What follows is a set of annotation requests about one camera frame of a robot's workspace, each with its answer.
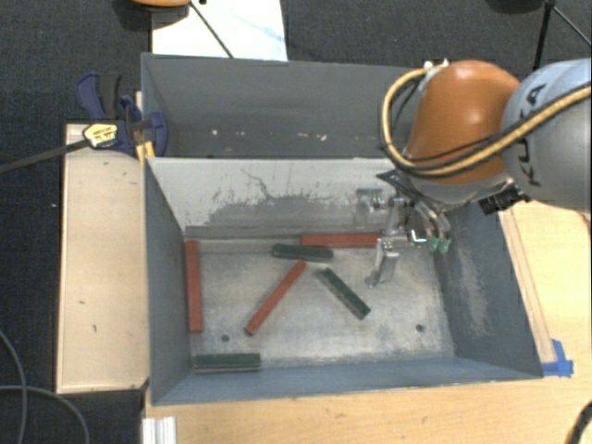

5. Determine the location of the red-brown flat block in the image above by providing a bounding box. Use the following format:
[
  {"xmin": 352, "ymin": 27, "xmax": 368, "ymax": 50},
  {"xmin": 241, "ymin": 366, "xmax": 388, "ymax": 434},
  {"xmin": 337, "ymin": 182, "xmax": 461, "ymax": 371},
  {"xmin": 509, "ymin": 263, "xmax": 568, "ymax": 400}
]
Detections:
[
  {"xmin": 299, "ymin": 231, "xmax": 383, "ymax": 250},
  {"xmin": 243, "ymin": 259, "xmax": 308, "ymax": 338},
  {"xmin": 184, "ymin": 240, "xmax": 205, "ymax": 334}
]

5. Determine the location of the black cylinder on white bracket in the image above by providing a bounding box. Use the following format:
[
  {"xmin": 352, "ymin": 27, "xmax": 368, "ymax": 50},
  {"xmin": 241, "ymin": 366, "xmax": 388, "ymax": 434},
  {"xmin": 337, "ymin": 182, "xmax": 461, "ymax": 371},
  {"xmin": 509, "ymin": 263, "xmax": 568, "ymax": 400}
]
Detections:
[{"xmin": 477, "ymin": 178, "xmax": 531, "ymax": 216}]

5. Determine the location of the pale wood flat board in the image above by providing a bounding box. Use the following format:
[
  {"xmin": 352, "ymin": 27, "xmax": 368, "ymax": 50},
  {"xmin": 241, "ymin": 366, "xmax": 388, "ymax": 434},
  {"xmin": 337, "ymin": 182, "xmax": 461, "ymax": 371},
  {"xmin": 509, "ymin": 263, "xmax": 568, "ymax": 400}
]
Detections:
[{"xmin": 55, "ymin": 122, "xmax": 152, "ymax": 395}]

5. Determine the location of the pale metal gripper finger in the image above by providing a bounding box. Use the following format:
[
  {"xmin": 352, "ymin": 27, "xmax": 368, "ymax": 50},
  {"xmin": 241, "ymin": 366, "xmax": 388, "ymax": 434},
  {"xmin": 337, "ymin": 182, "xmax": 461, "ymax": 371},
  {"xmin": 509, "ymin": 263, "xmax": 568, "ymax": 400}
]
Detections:
[
  {"xmin": 366, "ymin": 240, "xmax": 389, "ymax": 290},
  {"xmin": 384, "ymin": 240, "xmax": 401, "ymax": 285}
]

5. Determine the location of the dark green flat block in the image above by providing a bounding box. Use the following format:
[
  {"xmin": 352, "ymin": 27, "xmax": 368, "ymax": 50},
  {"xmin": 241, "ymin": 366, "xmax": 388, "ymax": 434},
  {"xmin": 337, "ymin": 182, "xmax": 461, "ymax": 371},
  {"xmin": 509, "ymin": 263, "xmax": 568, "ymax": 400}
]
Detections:
[
  {"xmin": 314, "ymin": 266, "xmax": 373, "ymax": 322},
  {"xmin": 270, "ymin": 242, "xmax": 335, "ymax": 263},
  {"xmin": 191, "ymin": 351, "xmax": 263, "ymax": 374}
]

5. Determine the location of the grey metal bin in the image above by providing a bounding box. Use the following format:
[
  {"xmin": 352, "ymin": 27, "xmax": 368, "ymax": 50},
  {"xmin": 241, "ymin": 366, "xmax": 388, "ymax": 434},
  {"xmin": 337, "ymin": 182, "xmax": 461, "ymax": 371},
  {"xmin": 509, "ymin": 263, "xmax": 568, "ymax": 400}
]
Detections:
[{"xmin": 140, "ymin": 52, "xmax": 545, "ymax": 407}]

